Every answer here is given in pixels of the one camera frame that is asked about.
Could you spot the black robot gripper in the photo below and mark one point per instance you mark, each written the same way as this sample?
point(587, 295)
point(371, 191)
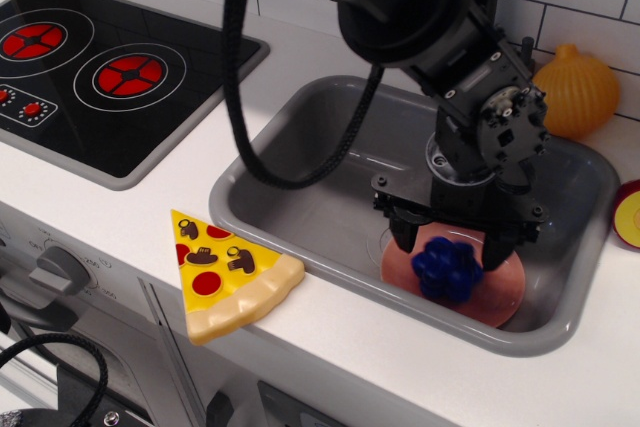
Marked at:
point(410, 201)

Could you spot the blue toy blueberries cluster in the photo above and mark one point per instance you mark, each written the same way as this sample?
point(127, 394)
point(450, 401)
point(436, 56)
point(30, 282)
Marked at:
point(447, 270)

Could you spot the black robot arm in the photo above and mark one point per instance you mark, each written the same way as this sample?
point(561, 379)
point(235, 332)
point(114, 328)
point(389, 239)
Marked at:
point(477, 171)

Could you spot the pink plastic plate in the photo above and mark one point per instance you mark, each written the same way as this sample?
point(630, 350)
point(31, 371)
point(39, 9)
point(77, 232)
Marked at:
point(494, 300)

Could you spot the purple yellow toy fruit half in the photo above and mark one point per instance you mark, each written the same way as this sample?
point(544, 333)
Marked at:
point(626, 213)

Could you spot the yellow toy onion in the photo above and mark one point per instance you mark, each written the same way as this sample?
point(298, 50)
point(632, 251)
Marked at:
point(581, 93)

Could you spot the dark grey toy faucet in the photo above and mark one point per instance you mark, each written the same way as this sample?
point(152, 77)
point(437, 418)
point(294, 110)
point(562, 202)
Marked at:
point(510, 18)

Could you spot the toy pizza slice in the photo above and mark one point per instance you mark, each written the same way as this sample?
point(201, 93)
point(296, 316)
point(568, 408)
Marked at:
point(227, 281)

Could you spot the grey toy oven front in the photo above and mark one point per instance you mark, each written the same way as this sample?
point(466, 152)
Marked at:
point(149, 383)

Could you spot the black toy stove top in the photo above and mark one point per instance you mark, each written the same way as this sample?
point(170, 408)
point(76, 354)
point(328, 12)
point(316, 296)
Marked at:
point(104, 89)

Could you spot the grey oven knob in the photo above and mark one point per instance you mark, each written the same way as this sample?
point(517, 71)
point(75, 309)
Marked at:
point(60, 272)

